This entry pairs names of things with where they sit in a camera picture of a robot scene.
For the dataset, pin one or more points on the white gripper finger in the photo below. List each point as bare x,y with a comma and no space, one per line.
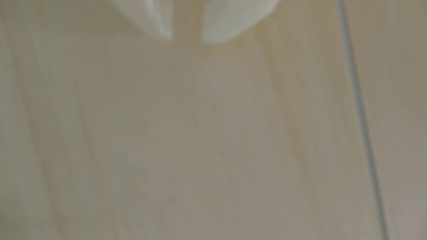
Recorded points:
233,18
146,15

